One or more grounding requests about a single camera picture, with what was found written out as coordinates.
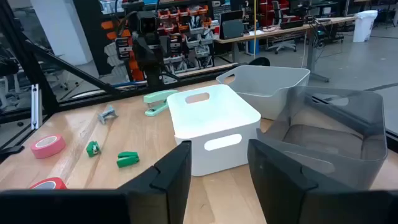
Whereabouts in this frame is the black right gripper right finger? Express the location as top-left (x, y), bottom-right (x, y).
top-left (248, 139), bottom-right (398, 224)

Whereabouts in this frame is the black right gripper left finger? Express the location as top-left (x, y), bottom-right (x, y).
top-left (0, 140), bottom-right (192, 224)

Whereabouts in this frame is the green mini stapler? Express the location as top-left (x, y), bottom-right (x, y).
top-left (116, 151), bottom-right (140, 169)
top-left (86, 141), bottom-right (101, 158)

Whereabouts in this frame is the mint green stapler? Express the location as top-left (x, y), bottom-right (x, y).
top-left (143, 90), bottom-right (178, 118)

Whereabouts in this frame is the grey staple remover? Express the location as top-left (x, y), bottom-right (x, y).
top-left (98, 105), bottom-right (119, 125)

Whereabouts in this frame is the red tape roll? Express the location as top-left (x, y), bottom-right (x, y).
top-left (29, 177), bottom-right (68, 190)

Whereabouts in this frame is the pink tape roll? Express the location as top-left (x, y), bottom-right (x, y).
top-left (30, 134), bottom-right (67, 159)

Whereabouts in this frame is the shelf with orange bins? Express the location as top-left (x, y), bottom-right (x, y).
top-left (99, 0), bottom-right (218, 82)

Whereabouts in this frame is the smoky dark grey plastic bin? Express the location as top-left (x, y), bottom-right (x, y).
top-left (256, 86), bottom-right (389, 190)

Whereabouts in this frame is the dark laptop screen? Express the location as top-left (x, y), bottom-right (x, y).
top-left (219, 10), bottom-right (246, 40)

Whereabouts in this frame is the white plastic bin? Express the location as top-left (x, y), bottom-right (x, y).
top-left (167, 83), bottom-right (262, 177)

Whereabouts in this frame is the translucent light grey plastic bin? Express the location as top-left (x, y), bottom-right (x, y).
top-left (216, 65), bottom-right (311, 121)

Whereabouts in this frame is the long wooden desk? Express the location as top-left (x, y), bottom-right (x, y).
top-left (213, 16), bottom-right (357, 83)

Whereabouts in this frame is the black office chair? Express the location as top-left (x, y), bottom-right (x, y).
top-left (267, 0), bottom-right (298, 55)

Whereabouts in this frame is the white trash bin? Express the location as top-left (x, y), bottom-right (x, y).
top-left (353, 9), bottom-right (379, 44)

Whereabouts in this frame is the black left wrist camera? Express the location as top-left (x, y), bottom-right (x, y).
top-left (136, 11), bottom-right (160, 34)

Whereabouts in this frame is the yellow hanging cable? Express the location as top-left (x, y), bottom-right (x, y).
top-left (252, 0), bottom-right (258, 60)

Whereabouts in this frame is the silver frame bracket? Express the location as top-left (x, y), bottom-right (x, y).
top-left (30, 83), bottom-right (43, 131)

